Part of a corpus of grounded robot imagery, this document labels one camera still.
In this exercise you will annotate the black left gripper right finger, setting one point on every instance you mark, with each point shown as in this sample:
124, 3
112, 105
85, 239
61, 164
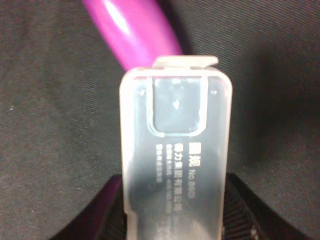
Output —
245, 217

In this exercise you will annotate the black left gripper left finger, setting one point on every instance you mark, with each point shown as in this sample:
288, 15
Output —
104, 217

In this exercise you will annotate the clear plastic case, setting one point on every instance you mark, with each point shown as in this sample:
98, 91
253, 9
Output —
174, 123

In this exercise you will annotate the black table cloth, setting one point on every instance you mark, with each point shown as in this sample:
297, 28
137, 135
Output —
59, 105

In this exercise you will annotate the purple toy eggplant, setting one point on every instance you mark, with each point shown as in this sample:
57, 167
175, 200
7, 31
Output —
136, 31

